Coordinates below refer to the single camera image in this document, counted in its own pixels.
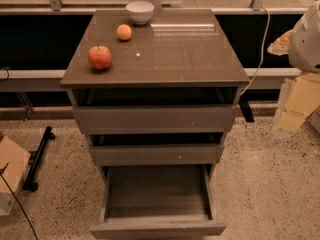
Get cardboard box left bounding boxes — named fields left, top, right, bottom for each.
left=0, top=133, right=30, bottom=216

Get grey middle drawer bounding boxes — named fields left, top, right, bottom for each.
left=89, top=144, right=224, bottom=166

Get orange fruit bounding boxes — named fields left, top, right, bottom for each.
left=117, top=24, right=132, bottom=41

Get grey open bottom drawer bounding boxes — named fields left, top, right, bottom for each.
left=90, top=165, right=226, bottom=239

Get white bowl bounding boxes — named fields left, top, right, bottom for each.
left=126, top=1, right=154, bottom=25

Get red apple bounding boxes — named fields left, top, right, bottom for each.
left=87, top=46, right=112, bottom=70

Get cardboard box right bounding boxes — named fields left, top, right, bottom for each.
left=308, top=106, right=320, bottom=133

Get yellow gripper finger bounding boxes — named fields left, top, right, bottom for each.
left=272, top=73, right=320, bottom=139
left=267, top=30, right=292, bottom=56

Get white cable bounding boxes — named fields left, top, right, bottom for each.
left=240, top=6, right=272, bottom=96

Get grey top drawer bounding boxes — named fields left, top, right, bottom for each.
left=73, top=106, right=236, bottom=134

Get grey drawer cabinet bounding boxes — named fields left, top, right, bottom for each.
left=59, top=8, right=251, bottom=182

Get black cable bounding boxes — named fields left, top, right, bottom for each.
left=0, top=162, right=40, bottom=240

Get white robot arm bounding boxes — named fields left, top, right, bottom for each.
left=267, top=0, right=320, bottom=139

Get cardboard box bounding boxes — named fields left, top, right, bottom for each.
left=308, top=106, right=320, bottom=133
left=0, top=133, right=30, bottom=216

